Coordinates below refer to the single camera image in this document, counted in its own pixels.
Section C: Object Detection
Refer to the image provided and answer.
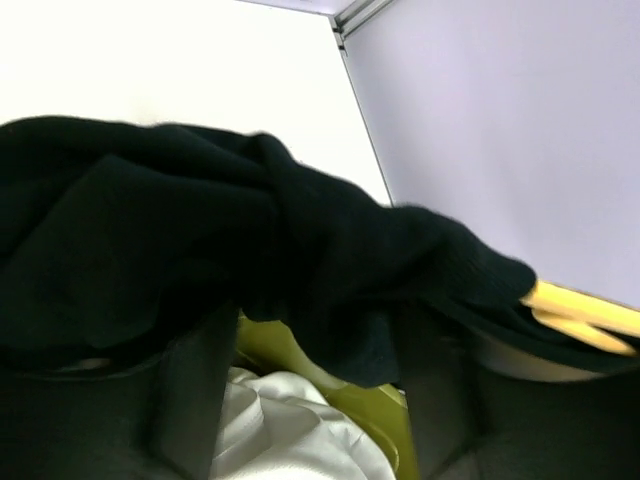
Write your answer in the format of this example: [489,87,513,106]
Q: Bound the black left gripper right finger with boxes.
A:
[392,309,639,479]

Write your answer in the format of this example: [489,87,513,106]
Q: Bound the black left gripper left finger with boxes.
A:
[1,305,238,479]

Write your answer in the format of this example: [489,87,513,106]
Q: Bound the white t shirt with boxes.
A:
[210,367,395,480]

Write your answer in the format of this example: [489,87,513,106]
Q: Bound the yellow hanger of black shirt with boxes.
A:
[521,280,639,356]

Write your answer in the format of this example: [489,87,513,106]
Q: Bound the black t shirt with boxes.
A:
[1,117,639,386]

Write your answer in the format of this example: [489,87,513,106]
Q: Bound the olive green plastic basket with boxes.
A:
[236,314,419,480]

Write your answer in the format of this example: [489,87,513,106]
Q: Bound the aluminium frame post right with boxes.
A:
[329,0,392,205]

